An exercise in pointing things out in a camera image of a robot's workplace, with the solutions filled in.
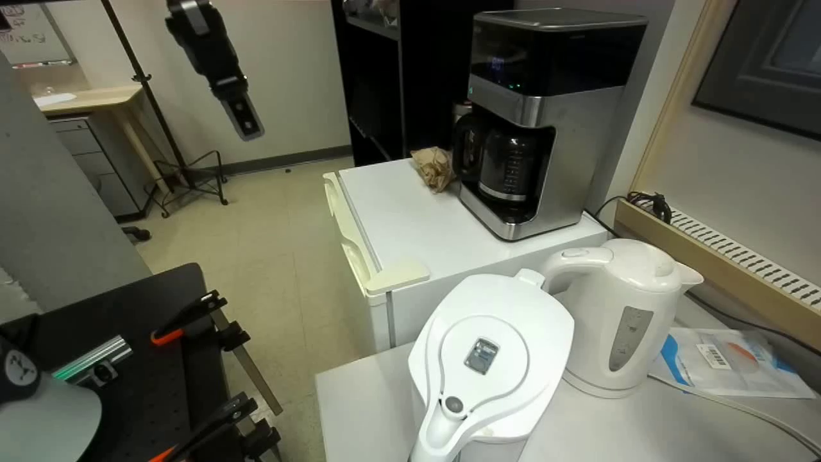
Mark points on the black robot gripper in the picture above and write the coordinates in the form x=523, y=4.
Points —
x=201, y=34

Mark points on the glass coffee carafe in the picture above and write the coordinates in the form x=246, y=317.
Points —
x=495, y=157

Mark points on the black silver coffee machine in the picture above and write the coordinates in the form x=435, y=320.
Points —
x=562, y=72

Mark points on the black tripod stand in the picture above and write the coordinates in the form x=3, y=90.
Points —
x=177, y=184

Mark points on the wooden desk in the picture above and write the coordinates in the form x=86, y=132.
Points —
x=116, y=103

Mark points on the grey filing cabinet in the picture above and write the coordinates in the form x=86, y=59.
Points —
x=107, y=161

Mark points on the black shelving unit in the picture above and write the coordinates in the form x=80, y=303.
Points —
x=404, y=71

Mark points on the crumpled brown paper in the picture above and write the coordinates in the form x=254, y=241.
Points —
x=435, y=168

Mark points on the white mini fridge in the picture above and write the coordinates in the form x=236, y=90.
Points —
x=406, y=248

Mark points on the white whiteboard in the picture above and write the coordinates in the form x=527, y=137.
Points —
x=28, y=36

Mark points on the upper black orange clamp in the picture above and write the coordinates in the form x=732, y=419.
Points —
x=196, y=320

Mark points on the black orange clamp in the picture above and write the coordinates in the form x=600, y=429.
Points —
x=259, y=439
x=196, y=320

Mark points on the grey partition panel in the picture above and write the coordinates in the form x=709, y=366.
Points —
x=57, y=236

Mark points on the green silver tool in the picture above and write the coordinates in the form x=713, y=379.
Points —
x=98, y=366

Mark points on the black perforated table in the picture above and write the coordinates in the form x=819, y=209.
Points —
x=156, y=394

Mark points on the lower black orange clamp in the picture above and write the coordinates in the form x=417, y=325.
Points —
x=259, y=439

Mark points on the white water filter pitcher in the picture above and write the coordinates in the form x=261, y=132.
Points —
x=486, y=368

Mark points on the grey lamp shade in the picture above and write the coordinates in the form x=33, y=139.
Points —
x=55, y=424

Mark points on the white electric kettle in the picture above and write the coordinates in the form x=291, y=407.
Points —
x=624, y=299

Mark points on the wooden radiator cover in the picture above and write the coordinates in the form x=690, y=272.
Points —
x=750, y=277

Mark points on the dark framed picture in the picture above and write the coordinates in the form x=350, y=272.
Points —
x=768, y=66

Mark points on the plastic bag with papers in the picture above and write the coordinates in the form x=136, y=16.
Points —
x=726, y=363

